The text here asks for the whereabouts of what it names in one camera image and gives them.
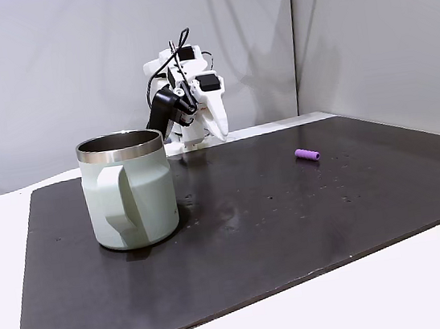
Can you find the purple pen grip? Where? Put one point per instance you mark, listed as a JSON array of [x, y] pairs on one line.
[[307, 155]]

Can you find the pale green steel-rimmed mug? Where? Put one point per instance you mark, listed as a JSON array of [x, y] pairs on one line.
[[147, 198]]

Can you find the dark grey table mat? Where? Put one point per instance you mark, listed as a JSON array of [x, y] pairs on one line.
[[255, 249]]

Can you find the black oval camera box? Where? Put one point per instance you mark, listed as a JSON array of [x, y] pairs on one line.
[[162, 109]]

